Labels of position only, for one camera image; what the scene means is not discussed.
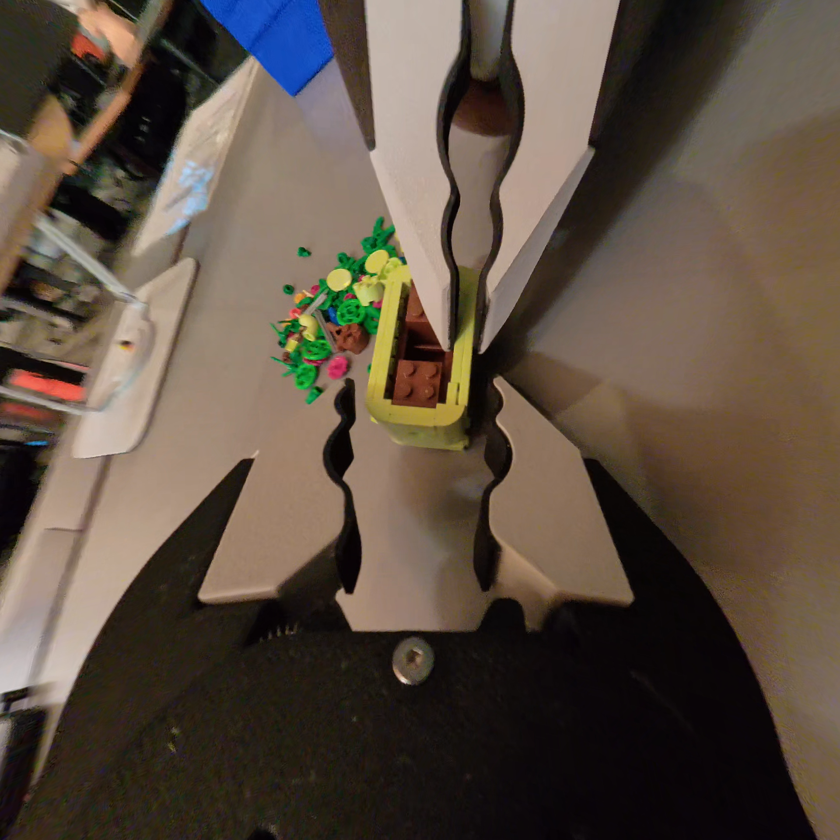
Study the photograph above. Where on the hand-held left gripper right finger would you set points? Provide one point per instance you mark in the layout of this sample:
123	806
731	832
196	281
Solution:
558	525

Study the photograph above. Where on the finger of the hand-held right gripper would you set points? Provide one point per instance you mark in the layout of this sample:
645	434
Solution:
558	131
407	131

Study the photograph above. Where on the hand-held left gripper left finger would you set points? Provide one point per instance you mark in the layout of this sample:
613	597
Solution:
275	525

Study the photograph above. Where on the lime toy brick pot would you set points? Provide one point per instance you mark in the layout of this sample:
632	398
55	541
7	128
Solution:
420	367

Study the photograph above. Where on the person's right hand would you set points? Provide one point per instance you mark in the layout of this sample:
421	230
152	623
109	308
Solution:
482	105

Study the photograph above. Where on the blue plastic bin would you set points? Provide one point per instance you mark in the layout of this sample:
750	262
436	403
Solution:
275	33

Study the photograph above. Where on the white printed paper sheet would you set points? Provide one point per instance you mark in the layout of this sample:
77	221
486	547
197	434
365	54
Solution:
197	170

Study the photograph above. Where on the pile of small toy pieces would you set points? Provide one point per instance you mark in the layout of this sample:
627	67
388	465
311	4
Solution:
328	315

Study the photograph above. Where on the white stand with bar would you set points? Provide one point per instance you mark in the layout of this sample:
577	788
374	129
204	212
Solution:
131	367

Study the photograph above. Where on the red object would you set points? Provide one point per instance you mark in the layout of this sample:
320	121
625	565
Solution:
46	386

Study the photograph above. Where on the large black board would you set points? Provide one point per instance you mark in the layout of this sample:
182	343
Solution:
33	65

